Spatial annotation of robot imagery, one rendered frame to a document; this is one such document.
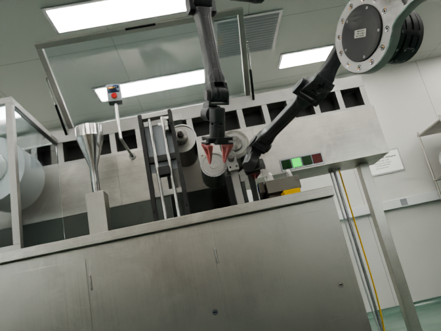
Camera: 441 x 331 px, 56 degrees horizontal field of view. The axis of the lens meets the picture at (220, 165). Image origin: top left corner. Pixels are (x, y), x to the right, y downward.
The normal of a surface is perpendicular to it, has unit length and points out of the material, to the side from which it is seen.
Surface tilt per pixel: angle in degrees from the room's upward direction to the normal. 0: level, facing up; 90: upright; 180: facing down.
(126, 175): 90
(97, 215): 90
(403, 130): 90
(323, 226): 90
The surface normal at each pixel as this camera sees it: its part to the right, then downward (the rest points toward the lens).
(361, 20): -0.91, 0.07
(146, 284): 0.00, -0.29
